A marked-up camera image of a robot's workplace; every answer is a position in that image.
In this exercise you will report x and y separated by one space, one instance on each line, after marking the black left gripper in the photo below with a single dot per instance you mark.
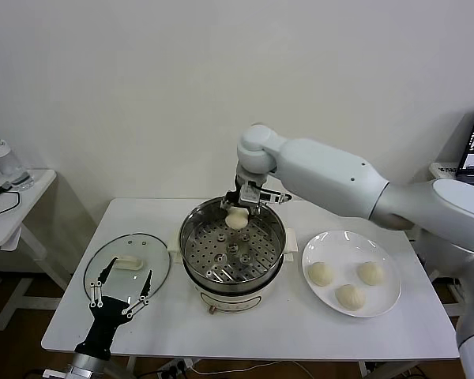
104 316

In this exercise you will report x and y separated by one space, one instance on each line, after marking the white work table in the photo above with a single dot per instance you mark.
142 221

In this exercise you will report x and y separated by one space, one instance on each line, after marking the round glass pot lid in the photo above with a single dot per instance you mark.
142 284

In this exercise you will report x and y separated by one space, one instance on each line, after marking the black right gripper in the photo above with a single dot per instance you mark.
237 189

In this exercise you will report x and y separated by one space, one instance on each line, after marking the white round plate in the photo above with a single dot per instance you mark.
347 248

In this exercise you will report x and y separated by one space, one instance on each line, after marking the white floor power strip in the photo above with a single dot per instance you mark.
174 367

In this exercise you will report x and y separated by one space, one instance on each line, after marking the stainless steel steamer basket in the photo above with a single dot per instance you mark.
229 256

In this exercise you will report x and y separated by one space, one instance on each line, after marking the white laptop side table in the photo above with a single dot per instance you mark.
433 169

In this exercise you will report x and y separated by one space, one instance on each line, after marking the small glass cup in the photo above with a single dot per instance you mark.
21 181

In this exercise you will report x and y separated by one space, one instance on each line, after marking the clear jug with white lid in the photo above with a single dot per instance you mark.
6 166

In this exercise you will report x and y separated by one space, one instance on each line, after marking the white steamed baozi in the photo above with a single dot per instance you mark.
350 297
320 273
237 220
370 273

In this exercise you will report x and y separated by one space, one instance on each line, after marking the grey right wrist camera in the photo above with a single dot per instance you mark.
249 195

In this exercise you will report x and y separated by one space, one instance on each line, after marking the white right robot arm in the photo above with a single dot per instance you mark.
320 169

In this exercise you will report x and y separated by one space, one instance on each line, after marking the white electric cooker pot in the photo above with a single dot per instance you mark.
229 302

